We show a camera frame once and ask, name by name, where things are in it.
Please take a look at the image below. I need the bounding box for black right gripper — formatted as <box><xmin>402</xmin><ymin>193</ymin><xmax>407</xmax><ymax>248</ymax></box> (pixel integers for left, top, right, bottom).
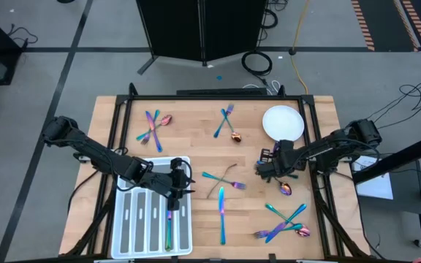
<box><xmin>254</xmin><ymin>140</ymin><xmax>306</xmax><ymax>183</ymax></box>

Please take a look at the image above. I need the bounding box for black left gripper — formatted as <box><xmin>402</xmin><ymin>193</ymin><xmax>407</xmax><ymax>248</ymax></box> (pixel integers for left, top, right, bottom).
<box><xmin>148</xmin><ymin>168</ymin><xmax>196</xmax><ymax>212</ymax></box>

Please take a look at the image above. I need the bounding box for white cutlery tray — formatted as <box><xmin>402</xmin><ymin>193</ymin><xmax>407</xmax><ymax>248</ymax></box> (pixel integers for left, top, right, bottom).
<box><xmin>110</xmin><ymin>156</ymin><xmax>194</xmax><ymax>260</ymax></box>

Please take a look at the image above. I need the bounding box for white round plate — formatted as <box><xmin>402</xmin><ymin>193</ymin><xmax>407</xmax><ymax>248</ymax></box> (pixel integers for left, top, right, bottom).
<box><xmin>262</xmin><ymin>104</ymin><xmax>306</xmax><ymax>143</ymax></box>

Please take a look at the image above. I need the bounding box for black bar at table edge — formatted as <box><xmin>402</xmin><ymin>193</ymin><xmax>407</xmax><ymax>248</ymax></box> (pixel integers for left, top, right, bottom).
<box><xmin>176</xmin><ymin>88</ymin><xmax>269</xmax><ymax>97</ymax></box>

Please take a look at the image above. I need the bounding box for white paper sheet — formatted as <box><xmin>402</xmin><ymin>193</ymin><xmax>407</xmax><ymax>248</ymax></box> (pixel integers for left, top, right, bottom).
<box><xmin>351</xmin><ymin>155</ymin><xmax>394</xmax><ymax>201</ymax></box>

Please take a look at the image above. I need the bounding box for black metal stand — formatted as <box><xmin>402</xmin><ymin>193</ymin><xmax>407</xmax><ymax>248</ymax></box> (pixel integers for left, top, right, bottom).
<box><xmin>352</xmin><ymin>60</ymin><xmax>421</xmax><ymax>249</ymax></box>

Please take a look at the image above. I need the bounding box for black folding screen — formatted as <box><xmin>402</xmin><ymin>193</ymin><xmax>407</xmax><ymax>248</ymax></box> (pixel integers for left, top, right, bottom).
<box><xmin>135</xmin><ymin>0</ymin><xmax>269</xmax><ymax>76</ymax></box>

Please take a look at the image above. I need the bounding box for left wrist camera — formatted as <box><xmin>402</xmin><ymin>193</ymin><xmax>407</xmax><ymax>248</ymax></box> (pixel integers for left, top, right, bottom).
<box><xmin>169</xmin><ymin>156</ymin><xmax>185</xmax><ymax>171</ymax></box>

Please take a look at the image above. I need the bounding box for white floor cable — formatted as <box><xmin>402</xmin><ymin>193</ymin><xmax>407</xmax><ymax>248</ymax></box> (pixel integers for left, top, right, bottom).
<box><xmin>243</xmin><ymin>79</ymin><xmax>281</xmax><ymax>96</ymax></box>

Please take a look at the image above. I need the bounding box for black metal rig frame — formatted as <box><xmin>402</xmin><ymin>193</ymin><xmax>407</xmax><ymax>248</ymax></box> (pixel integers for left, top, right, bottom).
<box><xmin>62</xmin><ymin>82</ymin><xmax>371</xmax><ymax>261</ymax></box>

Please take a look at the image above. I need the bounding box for coiled black floor cable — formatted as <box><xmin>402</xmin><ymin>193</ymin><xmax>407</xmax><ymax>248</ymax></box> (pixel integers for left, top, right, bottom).
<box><xmin>240</xmin><ymin>50</ymin><xmax>273</xmax><ymax>77</ymax></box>

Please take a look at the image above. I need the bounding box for yellow hanging cable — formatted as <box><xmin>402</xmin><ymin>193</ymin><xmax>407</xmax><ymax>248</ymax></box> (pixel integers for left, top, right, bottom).
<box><xmin>289</xmin><ymin>0</ymin><xmax>312</xmax><ymax>95</ymax></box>

